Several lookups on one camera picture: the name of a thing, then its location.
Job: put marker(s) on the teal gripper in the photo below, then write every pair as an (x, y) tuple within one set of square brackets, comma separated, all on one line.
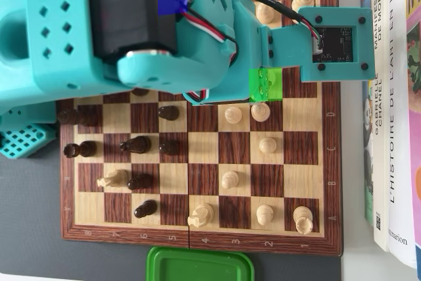
[(265, 88)]

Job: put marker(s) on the dark wooden knight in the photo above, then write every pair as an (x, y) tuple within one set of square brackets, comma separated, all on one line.
[(136, 143)]

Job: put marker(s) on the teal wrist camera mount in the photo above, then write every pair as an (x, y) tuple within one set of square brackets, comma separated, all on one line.
[(365, 44)]

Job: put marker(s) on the wooden chessboard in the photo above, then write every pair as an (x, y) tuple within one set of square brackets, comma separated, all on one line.
[(204, 147)]

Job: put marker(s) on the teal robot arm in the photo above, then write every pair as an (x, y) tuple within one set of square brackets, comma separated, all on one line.
[(59, 64)]

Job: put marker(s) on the white wooden rook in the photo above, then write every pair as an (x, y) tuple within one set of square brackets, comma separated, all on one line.
[(302, 218)]

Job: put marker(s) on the white pawn right of pair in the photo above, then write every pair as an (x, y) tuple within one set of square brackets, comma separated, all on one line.
[(260, 112)]

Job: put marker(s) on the dark wooden bishop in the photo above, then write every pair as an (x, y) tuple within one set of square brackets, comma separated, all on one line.
[(140, 92)]

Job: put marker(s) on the white wooden knight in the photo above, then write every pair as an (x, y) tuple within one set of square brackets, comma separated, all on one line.
[(113, 177), (200, 214)]

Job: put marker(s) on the white Gabrielle Chanel book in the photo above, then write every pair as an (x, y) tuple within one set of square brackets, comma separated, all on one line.
[(380, 162)]

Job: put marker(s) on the white wooden pawn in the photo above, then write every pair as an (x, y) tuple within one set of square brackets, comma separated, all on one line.
[(264, 16), (233, 116), (229, 179), (267, 145), (264, 213)]

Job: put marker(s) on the dark wooden pawn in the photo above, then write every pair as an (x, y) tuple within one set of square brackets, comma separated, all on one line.
[(145, 208), (168, 113), (169, 147), (140, 181)]

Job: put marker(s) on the green plastic container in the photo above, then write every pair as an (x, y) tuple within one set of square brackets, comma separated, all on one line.
[(197, 266)]

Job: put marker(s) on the dark wooden queen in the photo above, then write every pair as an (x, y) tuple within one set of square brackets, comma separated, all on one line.
[(77, 117)]

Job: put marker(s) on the white art history book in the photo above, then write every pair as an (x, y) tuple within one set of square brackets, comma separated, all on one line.
[(396, 129)]

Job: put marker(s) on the dark grey mat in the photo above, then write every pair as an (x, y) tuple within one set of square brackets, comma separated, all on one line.
[(33, 212)]

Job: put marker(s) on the dark wooden rook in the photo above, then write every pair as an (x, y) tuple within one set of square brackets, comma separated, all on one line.
[(80, 149)]

